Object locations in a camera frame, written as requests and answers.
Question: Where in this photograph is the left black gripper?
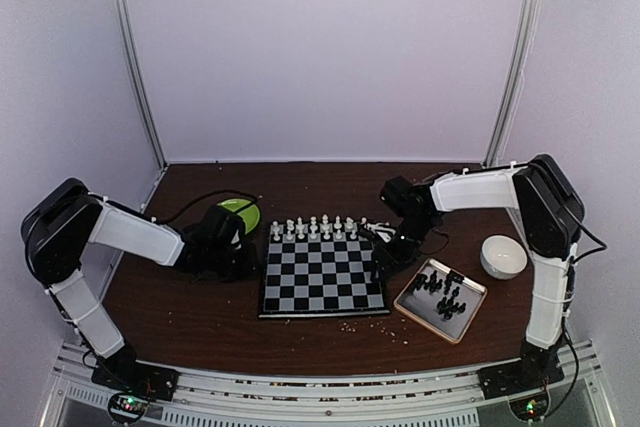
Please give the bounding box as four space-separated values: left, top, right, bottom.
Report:
207 242 262 283

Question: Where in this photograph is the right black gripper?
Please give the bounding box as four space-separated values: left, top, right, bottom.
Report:
370 214 437 284

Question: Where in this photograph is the black white chess board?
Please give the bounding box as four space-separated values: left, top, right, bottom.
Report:
258 216 390 319

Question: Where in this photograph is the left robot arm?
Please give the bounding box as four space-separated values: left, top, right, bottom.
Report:
20 177 259 391

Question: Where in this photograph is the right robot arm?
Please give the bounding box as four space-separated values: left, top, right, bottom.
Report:
372 154 585 389

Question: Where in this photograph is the green plate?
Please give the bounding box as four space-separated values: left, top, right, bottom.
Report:
218 198 261 234

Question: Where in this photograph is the white rook piece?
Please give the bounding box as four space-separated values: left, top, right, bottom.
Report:
271 221 281 242

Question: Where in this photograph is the wooden metal tray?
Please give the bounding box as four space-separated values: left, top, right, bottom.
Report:
393 258 488 344

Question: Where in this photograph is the white bowl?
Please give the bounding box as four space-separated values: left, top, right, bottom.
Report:
480 235 528 280

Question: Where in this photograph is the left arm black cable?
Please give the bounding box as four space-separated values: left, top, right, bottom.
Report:
149 190 256 226

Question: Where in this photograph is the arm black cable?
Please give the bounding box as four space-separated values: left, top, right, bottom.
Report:
559 216 609 398
149 190 256 226

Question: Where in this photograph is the front aluminium rail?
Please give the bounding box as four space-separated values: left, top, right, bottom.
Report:
35 341 622 426

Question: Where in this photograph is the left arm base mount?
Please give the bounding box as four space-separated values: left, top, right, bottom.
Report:
91 363 179 401

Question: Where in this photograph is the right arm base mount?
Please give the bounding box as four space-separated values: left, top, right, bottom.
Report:
477 361 565 400

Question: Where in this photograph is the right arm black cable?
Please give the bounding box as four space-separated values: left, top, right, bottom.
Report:
559 216 609 398

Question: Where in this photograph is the right aluminium frame post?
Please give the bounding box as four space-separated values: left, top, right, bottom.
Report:
482 0 540 167

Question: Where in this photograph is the aluminium frame post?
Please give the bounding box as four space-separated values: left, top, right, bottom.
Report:
114 0 168 170
482 0 540 167

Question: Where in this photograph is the left aluminium frame post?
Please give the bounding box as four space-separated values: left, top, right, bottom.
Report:
114 0 168 170

